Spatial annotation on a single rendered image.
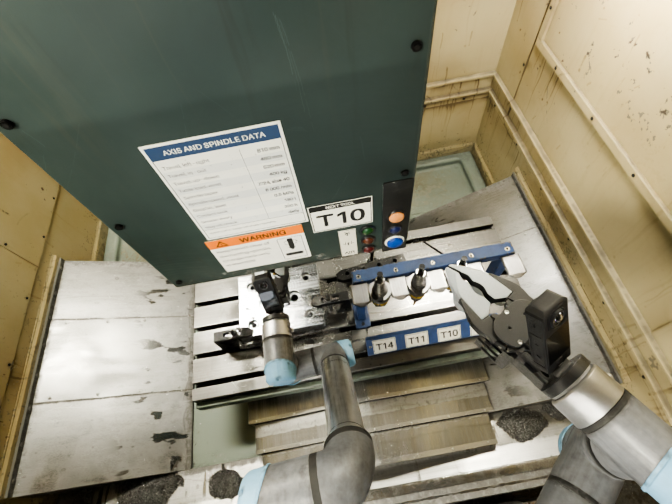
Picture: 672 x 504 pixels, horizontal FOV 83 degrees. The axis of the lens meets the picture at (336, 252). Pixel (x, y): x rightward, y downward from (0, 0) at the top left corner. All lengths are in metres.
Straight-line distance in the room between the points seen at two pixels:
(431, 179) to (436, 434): 1.25
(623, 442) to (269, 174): 0.52
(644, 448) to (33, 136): 0.73
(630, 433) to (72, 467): 1.63
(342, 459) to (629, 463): 0.40
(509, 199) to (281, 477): 1.43
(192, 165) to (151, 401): 1.37
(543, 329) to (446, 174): 1.72
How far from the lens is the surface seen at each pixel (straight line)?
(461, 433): 1.54
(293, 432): 1.52
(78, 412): 1.81
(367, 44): 0.41
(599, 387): 0.58
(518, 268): 1.18
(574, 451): 0.68
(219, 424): 1.72
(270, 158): 0.49
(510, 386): 1.59
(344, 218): 0.61
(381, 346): 1.33
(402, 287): 1.09
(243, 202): 0.55
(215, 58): 0.41
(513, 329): 0.57
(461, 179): 2.16
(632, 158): 1.30
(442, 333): 1.35
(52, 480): 1.79
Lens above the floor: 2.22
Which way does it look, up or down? 60 degrees down
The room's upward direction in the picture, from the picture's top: 11 degrees counter-clockwise
